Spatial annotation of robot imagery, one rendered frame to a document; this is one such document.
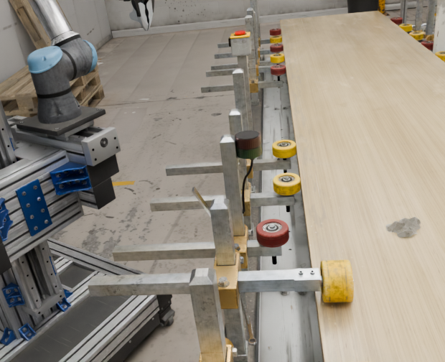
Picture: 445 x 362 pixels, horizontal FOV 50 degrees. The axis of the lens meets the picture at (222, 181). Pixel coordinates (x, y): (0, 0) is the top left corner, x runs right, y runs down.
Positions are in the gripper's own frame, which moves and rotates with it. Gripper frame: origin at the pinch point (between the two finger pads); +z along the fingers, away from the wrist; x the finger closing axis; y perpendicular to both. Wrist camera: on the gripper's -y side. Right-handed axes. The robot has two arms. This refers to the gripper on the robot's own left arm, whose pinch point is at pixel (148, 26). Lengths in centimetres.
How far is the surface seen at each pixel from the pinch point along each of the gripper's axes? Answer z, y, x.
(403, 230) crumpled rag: 41, -88, 21
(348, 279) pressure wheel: 35, -85, 50
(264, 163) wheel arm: 47, -34, -9
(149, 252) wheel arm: 46, -32, 49
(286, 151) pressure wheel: 42, -42, -10
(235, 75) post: 16.9, -25.8, -8.8
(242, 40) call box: 11.1, -15.8, -31.0
